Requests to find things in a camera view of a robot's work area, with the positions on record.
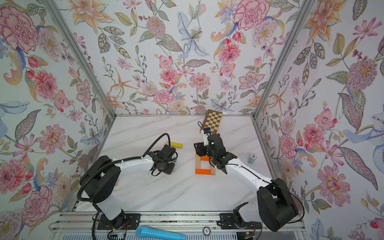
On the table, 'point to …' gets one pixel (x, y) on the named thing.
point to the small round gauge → (206, 231)
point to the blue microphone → (145, 232)
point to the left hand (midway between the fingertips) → (173, 167)
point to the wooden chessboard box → (212, 120)
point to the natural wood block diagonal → (213, 170)
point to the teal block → (175, 160)
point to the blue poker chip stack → (252, 158)
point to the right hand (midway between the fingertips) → (198, 141)
